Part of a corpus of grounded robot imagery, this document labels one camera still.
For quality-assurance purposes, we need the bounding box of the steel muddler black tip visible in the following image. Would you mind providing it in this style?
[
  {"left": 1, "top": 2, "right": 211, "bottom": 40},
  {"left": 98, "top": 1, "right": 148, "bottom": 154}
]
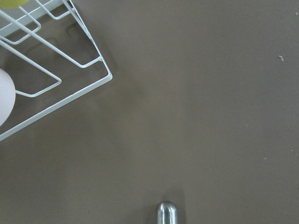
[{"left": 156, "top": 201, "right": 178, "bottom": 224}]

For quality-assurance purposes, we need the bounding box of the white cup rack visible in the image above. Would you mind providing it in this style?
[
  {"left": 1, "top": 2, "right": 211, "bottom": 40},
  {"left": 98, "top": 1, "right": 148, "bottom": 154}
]
[{"left": 0, "top": 0, "right": 112, "bottom": 140}]

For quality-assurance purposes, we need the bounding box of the pink cup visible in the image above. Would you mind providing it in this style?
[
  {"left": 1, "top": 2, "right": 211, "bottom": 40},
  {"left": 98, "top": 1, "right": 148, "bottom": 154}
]
[{"left": 0, "top": 69, "right": 16, "bottom": 125}]

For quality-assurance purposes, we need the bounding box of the yellow cup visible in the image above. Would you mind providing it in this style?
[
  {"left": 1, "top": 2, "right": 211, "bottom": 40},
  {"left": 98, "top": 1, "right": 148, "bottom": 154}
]
[{"left": 0, "top": 0, "right": 28, "bottom": 9}]

